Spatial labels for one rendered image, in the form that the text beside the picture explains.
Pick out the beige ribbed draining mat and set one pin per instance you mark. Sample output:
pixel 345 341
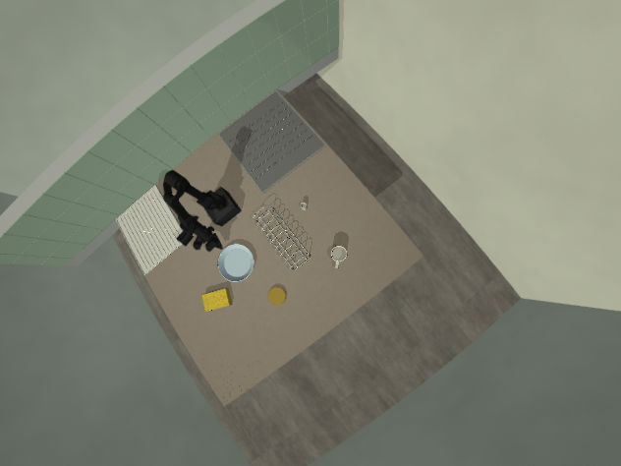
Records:
pixel 150 229

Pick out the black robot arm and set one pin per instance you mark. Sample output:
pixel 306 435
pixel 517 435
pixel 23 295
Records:
pixel 188 223

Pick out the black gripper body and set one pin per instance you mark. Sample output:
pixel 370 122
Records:
pixel 207 235

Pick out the yellow sponge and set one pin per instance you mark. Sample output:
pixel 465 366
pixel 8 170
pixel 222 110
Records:
pixel 217 299

